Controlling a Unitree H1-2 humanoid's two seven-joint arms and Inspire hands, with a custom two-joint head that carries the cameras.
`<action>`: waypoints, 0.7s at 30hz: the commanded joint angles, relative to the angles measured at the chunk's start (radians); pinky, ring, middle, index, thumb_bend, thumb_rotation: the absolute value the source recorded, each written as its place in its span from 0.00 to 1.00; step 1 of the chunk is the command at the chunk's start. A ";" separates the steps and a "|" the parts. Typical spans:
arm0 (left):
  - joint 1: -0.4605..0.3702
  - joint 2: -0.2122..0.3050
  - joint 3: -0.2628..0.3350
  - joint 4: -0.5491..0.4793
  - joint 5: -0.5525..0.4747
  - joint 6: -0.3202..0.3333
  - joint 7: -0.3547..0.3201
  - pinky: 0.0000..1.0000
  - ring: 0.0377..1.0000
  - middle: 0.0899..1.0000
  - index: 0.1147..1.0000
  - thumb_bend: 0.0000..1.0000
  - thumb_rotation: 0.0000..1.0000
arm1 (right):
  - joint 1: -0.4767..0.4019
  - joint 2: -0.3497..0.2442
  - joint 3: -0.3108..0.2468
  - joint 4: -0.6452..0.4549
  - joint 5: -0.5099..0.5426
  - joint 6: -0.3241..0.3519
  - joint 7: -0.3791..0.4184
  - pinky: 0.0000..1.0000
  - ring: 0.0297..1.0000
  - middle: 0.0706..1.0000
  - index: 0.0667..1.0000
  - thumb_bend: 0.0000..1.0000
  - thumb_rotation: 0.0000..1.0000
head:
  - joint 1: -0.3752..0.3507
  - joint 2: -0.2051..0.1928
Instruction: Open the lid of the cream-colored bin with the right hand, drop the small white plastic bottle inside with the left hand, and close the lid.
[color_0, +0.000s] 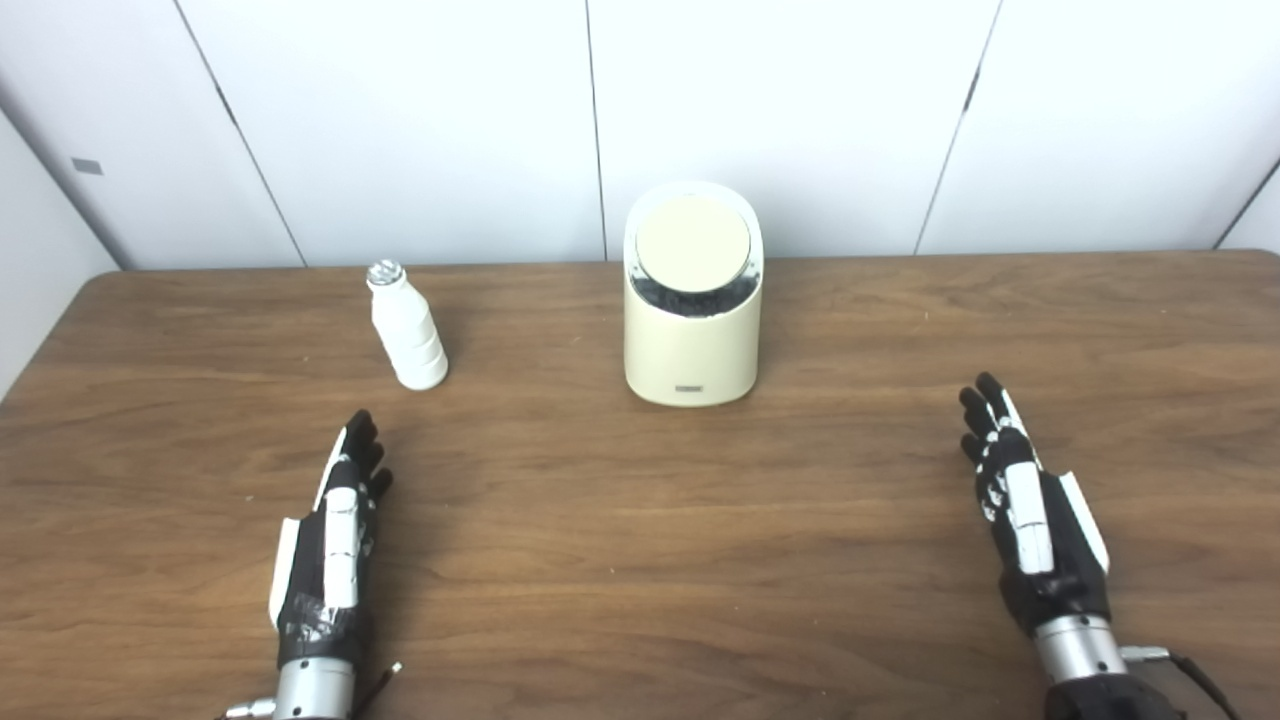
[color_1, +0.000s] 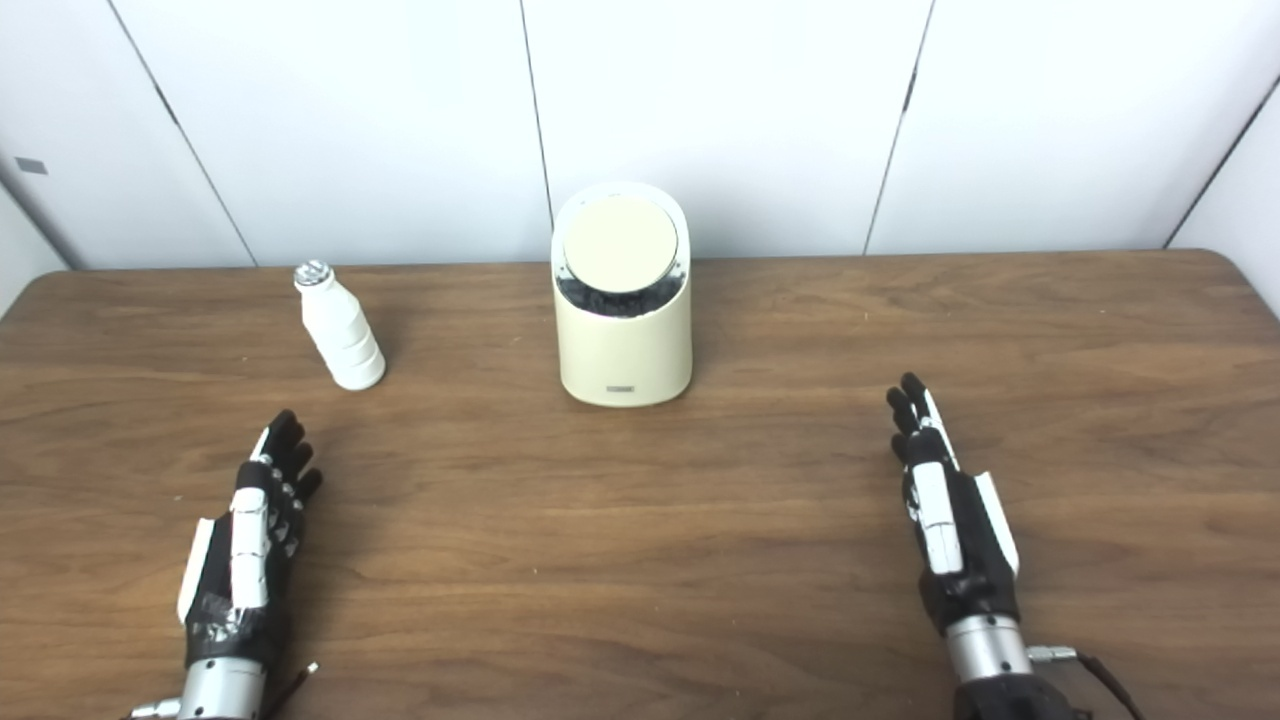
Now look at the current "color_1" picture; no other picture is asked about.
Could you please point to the small white plastic bottle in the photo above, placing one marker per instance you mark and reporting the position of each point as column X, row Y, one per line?
column 343, row 335

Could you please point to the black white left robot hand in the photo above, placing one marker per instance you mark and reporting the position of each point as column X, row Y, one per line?
column 250, row 560

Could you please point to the cream-colored bin body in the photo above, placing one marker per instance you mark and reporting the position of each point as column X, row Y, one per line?
column 625, row 350

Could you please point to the black bin liner bag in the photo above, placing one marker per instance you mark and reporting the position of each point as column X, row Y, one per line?
column 610, row 300

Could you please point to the cream round bin lid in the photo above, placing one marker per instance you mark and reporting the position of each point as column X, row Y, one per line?
column 620, row 245

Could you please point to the small grey wall tag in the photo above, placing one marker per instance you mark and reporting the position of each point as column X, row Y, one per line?
column 31, row 166

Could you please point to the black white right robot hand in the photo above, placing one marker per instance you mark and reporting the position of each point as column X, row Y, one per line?
column 940, row 520

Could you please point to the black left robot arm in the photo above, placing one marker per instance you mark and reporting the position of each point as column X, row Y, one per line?
column 222, row 692

